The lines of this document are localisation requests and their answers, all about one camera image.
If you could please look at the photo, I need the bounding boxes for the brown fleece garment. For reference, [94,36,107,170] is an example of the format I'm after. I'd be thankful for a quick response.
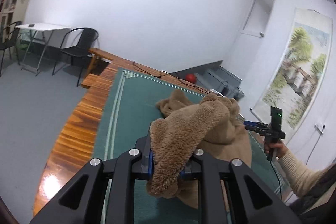
[146,90,252,209]

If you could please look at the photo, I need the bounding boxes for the cream sleeve forearm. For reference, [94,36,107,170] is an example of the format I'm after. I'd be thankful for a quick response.
[278,150,333,198]

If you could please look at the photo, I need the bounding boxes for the white folding table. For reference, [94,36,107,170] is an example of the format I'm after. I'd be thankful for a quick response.
[15,23,70,76]

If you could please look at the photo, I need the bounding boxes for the person right hand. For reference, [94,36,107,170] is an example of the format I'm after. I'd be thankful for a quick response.
[264,138,288,162]

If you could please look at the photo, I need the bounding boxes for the black power adapter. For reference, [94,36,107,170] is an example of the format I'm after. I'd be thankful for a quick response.
[221,81,230,96]
[234,87,245,101]

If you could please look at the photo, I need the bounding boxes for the hanging scroll painting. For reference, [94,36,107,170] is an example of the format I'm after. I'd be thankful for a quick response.
[253,8,333,141]

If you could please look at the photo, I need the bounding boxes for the green table mat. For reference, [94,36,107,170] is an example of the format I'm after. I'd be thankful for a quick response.
[93,69,289,223]

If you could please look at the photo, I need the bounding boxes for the red ball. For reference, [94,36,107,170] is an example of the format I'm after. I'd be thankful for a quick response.
[185,73,197,84]

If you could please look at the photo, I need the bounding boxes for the wooden bench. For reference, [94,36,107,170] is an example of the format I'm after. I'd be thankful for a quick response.
[81,48,118,89]

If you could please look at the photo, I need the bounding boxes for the black metal chair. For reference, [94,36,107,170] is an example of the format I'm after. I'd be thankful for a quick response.
[52,27,99,87]

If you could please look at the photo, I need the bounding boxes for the black tracker camera box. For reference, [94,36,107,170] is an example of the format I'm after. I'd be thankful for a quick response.
[270,106,282,131]

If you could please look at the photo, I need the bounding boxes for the wall socket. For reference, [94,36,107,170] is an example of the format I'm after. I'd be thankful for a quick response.
[314,123,326,135]

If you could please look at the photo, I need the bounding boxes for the black cable on table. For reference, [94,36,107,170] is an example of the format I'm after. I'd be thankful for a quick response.
[131,61,211,94]

